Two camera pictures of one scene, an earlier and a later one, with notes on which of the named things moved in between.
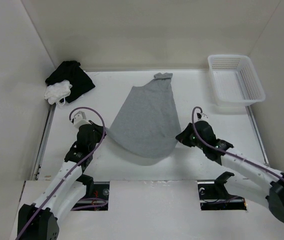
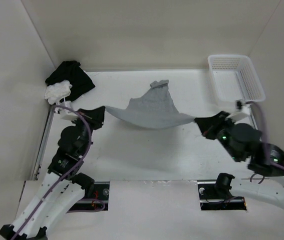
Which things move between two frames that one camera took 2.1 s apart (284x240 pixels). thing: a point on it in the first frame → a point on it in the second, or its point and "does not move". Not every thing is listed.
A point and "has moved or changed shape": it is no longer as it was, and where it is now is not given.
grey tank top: x=147 y=124 has moved or changed shape
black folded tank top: x=72 y=71 does not move
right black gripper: x=183 y=137 → x=208 y=125
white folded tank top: x=56 y=92 does not move
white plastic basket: x=235 y=82 does not move
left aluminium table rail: x=44 y=142 does not move
